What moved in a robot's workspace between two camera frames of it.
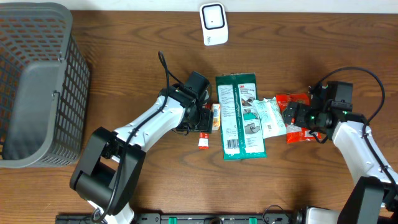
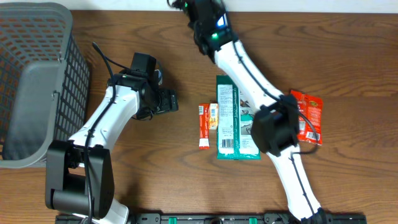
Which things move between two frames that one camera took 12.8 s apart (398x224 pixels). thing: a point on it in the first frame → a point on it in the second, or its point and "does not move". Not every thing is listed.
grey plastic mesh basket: x=45 y=86 does not move
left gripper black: x=207 y=126 → x=167 y=104
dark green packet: x=241 y=127 does not move
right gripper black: x=300 y=117 → x=218 y=8
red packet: x=204 y=137 does not move
